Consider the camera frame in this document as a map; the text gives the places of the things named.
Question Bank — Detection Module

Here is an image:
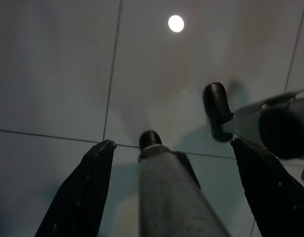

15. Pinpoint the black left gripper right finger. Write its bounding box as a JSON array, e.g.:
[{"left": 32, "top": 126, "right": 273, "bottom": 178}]
[{"left": 230, "top": 137, "right": 304, "bottom": 237}]

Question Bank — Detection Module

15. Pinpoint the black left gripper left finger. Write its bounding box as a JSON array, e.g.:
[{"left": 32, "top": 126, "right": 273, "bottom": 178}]
[{"left": 35, "top": 139, "right": 117, "bottom": 237}]

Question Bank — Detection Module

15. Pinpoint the silver robot right leg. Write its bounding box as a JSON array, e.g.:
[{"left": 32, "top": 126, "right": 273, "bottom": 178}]
[{"left": 220, "top": 88, "right": 304, "bottom": 160}]

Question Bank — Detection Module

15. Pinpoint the silver robot leg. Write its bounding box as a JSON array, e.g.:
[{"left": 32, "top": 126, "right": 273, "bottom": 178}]
[
  {"left": 220, "top": 88, "right": 304, "bottom": 160},
  {"left": 137, "top": 144, "right": 232, "bottom": 237}
]

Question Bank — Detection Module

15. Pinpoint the silver robot left leg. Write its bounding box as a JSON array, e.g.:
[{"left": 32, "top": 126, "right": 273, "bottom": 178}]
[{"left": 137, "top": 144, "right": 232, "bottom": 237}]

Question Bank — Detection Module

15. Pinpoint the black robot left foot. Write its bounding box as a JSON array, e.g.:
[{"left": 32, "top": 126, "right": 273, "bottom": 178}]
[{"left": 139, "top": 130, "right": 163, "bottom": 150}]

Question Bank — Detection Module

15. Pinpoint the black robot foot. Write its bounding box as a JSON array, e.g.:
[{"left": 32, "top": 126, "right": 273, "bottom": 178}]
[
  {"left": 139, "top": 130, "right": 163, "bottom": 150},
  {"left": 203, "top": 82, "right": 235, "bottom": 143}
]

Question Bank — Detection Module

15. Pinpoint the black robot right foot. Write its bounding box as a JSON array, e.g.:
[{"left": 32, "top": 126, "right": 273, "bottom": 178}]
[{"left": 203, "top": 82, "right": 235, "bottom": 143}]

